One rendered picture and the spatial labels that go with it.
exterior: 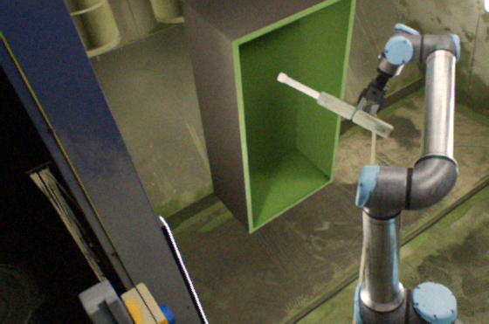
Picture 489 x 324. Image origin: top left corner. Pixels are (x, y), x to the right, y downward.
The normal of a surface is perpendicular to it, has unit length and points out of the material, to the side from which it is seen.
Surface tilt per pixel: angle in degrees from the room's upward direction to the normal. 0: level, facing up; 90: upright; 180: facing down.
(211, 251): 0
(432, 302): 5
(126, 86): 57
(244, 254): 0
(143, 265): 90
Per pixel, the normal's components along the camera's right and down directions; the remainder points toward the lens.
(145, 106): 0.41, 0.00
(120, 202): 0.58, 0.48
